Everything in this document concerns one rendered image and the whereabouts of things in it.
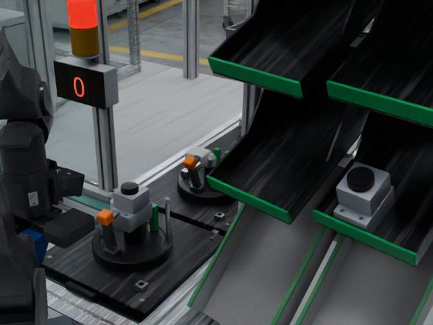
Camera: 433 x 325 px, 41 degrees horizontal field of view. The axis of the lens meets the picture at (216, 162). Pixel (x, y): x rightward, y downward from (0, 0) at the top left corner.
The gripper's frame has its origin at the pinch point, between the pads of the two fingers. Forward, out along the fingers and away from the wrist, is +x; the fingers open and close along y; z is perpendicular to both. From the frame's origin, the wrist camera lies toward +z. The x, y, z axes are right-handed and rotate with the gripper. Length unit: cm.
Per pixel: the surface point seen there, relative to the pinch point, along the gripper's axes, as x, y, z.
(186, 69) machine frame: 18, 62, 126
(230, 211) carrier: 11.8, -8.7, 39.4
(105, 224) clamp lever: 2.9, -1.5, 12.5
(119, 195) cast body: 0.5, -0.1, 17.7
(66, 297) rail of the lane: 13.1, 0.4, 4.6
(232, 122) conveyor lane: 12, 15, 79
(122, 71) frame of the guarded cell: 18, 81, 112
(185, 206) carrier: 11.7, -0.3, 36.1
